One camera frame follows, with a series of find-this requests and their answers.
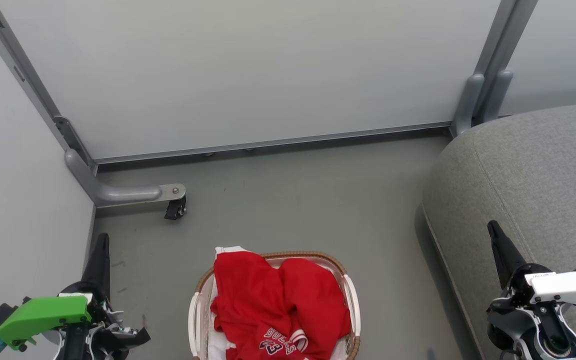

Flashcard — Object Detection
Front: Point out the grey partition post with brackets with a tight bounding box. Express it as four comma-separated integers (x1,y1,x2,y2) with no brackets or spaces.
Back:
0,0,99,173

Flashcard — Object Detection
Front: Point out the white garment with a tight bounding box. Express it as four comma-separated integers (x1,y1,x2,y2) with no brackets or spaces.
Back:
207,245,351,360

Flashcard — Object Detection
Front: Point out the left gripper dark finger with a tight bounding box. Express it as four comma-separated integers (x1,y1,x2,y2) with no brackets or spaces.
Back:
82,232,112,301

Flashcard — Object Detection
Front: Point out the plain red garment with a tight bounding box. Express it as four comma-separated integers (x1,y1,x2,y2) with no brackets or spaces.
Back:
210,251,284,336

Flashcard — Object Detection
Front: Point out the red garment with Bulls print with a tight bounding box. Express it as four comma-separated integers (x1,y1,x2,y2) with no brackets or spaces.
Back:
218,257,353,360

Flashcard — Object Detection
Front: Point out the grey partition bottom rail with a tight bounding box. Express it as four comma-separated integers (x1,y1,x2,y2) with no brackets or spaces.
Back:
93,122,454,166

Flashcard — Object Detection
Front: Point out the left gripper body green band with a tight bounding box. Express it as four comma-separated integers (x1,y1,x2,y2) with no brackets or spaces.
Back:
0,281,152,352

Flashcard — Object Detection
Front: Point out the grey double partition post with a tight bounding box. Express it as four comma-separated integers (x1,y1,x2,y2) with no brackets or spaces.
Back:
450,0,539,138

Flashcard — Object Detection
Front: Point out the grey fabric sofa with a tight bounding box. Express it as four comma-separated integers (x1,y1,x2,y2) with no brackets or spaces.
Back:
420,101,576,360

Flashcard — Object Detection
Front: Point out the white laundry basket wicker rim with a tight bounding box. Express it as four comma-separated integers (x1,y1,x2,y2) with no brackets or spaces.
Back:
188,251,362,360

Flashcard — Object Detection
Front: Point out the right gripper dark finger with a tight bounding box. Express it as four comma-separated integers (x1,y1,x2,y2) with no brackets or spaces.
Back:
487,220,527,290

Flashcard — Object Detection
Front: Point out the black caster wheel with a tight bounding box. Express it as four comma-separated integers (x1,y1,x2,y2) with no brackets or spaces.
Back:
164,197,188,221

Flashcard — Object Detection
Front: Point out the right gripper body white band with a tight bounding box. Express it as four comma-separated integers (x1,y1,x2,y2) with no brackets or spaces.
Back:
505,263,576,319

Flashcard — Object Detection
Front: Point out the grey partition foot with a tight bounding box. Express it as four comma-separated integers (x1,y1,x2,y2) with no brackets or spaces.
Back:
65,148,187,208

